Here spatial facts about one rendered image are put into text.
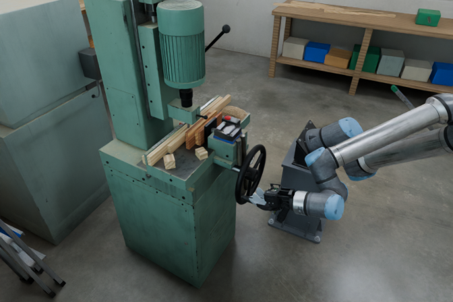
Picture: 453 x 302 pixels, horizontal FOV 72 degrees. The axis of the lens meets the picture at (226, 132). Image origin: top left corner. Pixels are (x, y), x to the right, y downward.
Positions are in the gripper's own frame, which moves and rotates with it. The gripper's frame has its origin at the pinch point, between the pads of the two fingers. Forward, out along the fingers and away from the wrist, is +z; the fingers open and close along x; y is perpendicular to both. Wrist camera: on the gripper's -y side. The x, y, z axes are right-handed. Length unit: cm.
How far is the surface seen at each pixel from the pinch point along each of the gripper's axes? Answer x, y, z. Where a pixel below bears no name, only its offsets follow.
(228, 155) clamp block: -8.2, 16.7, 11.5
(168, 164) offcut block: 12.3, 24.5, 27.1
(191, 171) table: 9.0, 19.4, 19.6
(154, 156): 12.2, 28.4, 33.6
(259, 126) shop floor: -160, -52, 86
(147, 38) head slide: -4, 73, 29
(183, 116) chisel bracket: -7.7, 37.0, 29.4
